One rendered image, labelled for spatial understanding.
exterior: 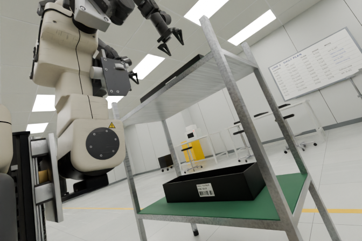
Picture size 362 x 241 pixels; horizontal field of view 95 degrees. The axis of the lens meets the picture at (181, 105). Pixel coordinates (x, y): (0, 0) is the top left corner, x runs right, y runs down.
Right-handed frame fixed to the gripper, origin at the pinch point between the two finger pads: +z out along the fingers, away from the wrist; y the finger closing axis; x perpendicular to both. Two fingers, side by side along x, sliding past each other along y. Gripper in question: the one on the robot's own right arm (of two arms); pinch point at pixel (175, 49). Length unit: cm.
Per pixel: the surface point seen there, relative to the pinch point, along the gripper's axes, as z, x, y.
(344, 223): 127, -5, -25
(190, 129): 161, -320, 289
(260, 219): 66, 41, -15
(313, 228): 124, 1, -12
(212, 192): 68, 26, 12
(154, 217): 68, 40, 45
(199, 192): 68, 26, 20
